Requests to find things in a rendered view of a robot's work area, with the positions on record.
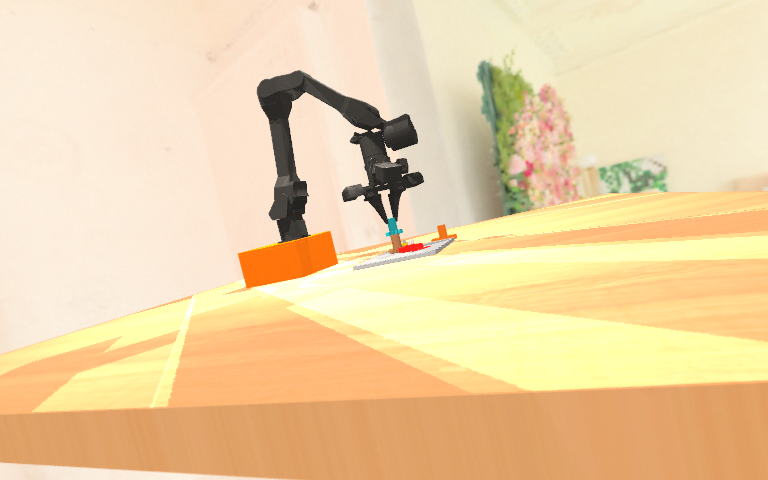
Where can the red gear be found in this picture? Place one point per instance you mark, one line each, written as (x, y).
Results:
(412, 247)

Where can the orange gear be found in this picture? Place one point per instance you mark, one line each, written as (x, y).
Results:
(443, 234)

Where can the brown gear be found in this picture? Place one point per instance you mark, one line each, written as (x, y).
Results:
(396, 243)

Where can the teal gear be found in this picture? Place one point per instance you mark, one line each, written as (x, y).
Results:
(393, 227)

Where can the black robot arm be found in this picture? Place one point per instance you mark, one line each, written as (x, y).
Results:
(275, 96)

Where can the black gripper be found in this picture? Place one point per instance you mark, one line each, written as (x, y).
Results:
(370, 192)

